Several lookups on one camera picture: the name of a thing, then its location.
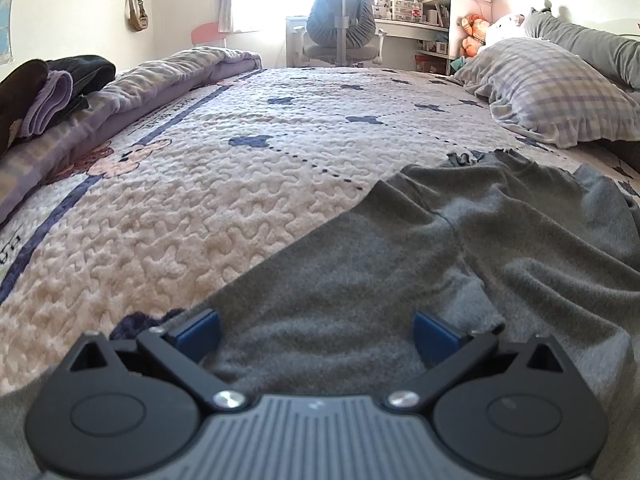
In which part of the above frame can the folded purple plaid duvet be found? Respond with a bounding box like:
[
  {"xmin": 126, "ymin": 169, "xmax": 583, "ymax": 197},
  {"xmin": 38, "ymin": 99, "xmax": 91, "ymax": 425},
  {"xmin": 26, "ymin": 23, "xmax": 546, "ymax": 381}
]
[{"xmin": 0, "ymin": 46, "xmax": 264, "ymax": 221}]

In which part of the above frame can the grey knit sweater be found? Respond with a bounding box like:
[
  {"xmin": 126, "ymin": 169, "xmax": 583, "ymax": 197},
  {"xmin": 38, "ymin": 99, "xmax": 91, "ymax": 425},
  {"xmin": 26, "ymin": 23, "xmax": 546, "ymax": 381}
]
[{"xmin": 0, "ymin": 150, "xmax": 640, "ymax": 480}]

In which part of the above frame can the grey office chair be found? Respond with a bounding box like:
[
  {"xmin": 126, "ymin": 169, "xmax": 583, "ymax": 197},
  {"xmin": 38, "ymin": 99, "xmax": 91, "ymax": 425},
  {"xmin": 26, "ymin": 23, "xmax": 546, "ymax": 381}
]
[{"xmin": 299, "ymin": 0, "xmax": 381, "ymax": 68}]

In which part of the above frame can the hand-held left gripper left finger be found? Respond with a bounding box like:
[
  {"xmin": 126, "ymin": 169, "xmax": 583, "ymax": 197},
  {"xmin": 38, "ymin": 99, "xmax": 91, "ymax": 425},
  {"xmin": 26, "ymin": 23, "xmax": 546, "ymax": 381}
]
[{"xmin": 67, "ymin": 309, "xmax": 248, "ymax": 414}]

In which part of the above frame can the wall map poster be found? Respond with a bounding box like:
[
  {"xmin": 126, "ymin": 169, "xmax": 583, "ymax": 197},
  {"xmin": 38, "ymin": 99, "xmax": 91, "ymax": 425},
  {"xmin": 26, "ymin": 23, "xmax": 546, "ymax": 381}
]
[{"xmin": 0, "ymin": 0, "xmax": 13, "ymax": 63}]

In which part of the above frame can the white shelf unit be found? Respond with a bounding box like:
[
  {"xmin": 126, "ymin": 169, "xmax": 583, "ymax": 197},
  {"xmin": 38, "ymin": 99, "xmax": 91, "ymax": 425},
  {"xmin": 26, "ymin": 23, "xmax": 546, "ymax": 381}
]
[{"xmin": 372, "ymin": 0, "xmax": 496, "ymax": 76}]

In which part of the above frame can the pink chair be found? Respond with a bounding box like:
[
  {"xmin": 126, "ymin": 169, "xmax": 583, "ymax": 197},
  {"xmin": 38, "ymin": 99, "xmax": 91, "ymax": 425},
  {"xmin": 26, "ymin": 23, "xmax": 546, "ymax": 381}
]
[{"xmin": 191, "ymin": 22, "xmax": 226, "ymax": 47}]

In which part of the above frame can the purple cloth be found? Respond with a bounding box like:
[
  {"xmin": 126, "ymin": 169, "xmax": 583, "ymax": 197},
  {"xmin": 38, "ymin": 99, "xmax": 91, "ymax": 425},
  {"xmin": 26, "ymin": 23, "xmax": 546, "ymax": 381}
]
[{"xmin": 17, "ymin": 70, "xmax": 73, "ymax": 138}]

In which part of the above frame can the long grey cushion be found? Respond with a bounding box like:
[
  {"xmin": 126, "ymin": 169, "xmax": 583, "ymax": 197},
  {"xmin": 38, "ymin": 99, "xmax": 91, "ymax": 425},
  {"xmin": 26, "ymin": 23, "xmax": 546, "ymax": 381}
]
[{"xmin": 522, "ymin": 7, "xmax": 640, "ymax": 173}]

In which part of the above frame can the white desk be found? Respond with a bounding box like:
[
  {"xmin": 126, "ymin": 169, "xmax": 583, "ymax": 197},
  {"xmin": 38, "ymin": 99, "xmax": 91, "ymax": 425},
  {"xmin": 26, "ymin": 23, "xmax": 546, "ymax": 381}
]
[{"xmin": 285, "ymin": 15, "xmax": 451, "ymax": 68}]

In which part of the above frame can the brown cloth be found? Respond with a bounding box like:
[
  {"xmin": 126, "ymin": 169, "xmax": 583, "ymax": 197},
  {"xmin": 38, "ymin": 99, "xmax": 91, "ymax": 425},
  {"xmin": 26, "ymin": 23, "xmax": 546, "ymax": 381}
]
[{"xmin": 0, "ymin": 59, "xmax": 50, "ymax": 158}]

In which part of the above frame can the tan guitar-shaped bag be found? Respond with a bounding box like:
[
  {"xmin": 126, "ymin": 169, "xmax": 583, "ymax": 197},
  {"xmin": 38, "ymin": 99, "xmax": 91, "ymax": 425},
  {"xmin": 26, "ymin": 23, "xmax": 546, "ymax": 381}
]
[{"xmin": 125, "ymin": 0, "xmax": 150, "ymax": 32}]

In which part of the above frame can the white plush toy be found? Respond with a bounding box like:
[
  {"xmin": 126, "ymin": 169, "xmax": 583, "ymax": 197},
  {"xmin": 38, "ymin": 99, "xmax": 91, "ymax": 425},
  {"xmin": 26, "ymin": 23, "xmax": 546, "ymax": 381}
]
[{"xmin": 485, "ymin": 12, "xmax": 526, "ymax": 46}]

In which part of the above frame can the plaid ruffled pillow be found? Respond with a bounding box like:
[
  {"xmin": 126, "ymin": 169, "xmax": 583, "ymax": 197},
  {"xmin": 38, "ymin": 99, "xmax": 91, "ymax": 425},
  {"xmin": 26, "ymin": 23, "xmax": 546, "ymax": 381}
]
[{"xmin": 452, "ymin": 37, "xmax": 640, "ymax": 150}]

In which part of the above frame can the orange plush toy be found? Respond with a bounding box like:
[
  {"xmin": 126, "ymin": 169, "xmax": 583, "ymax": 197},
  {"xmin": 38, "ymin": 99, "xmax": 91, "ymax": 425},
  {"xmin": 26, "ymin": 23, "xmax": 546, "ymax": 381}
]
[{"xmin": 460, "ymin": 14, "xmax": 493, "ymax": 58}]

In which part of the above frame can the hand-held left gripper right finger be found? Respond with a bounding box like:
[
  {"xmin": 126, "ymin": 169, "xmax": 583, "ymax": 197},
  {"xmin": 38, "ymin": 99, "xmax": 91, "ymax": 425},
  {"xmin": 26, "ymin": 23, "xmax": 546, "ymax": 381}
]
[{"xmin": 383, "ymin": 310, "xmax": 569, "ymax": 414}]

